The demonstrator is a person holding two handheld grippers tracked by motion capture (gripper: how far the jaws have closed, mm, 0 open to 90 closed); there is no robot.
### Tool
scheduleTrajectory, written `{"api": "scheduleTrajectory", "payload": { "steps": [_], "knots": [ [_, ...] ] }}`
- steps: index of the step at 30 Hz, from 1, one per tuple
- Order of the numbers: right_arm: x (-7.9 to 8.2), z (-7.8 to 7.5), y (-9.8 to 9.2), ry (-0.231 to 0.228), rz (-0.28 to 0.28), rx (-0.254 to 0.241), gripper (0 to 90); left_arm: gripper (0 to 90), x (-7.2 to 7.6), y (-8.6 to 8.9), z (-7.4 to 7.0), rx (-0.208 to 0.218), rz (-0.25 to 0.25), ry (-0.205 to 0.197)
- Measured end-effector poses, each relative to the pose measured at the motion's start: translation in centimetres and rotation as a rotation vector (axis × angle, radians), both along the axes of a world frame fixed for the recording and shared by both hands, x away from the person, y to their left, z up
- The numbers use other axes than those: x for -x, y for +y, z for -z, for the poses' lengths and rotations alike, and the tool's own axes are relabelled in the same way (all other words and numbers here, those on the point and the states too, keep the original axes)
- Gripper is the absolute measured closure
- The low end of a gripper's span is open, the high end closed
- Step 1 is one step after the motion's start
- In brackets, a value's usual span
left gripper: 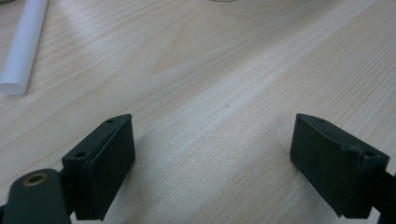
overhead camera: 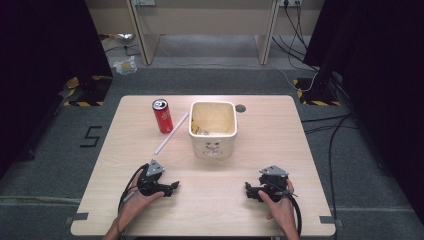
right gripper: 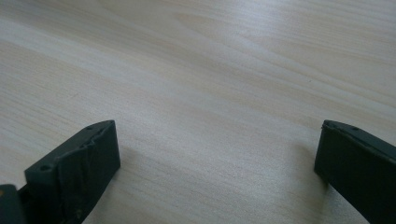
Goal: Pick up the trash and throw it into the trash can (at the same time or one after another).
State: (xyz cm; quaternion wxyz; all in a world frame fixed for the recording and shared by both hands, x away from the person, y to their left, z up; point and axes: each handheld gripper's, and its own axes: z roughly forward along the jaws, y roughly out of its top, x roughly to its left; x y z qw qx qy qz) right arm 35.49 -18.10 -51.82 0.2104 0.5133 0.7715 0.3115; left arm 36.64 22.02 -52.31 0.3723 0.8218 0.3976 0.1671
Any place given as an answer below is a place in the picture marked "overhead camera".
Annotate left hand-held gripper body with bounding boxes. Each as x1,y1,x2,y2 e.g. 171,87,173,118
136,158,172,198

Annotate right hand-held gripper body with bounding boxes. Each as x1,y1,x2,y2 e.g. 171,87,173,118
257,165,290,203

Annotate white paper straw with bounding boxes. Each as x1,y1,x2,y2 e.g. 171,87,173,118
153,112,190,156

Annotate cream square bin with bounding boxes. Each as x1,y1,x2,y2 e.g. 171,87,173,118
188,100,239,160

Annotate red soda can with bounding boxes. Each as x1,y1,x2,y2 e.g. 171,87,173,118
151,98,175,135

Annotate person's left hand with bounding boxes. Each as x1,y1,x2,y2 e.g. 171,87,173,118
116,170,166,228

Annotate person's right hand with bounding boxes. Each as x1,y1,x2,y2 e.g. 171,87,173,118
257,179,298,232

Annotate grey tape strip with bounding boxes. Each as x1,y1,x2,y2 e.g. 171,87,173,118
318,215,344,228
64,212,90,225

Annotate stand base with hazard tape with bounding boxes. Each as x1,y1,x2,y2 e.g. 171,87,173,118
292,77,344,107
63,75,114,108

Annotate clear plastic bag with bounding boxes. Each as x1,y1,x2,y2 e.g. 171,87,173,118
112,55,138,76

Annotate black curtain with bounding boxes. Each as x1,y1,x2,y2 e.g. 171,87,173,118
302,0,424,225
0,0,114,179

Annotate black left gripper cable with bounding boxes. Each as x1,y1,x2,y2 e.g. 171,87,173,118
117,162,150,215

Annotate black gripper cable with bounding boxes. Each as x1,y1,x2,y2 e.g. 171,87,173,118
259,179,303,236
117,162,150,215

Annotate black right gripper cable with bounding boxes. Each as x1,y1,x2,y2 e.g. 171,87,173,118
259,179,303,236

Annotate short black floor cable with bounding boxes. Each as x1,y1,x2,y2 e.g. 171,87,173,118
300,113,359,136

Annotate black wall cables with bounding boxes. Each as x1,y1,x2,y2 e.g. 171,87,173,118
271,0,320,72

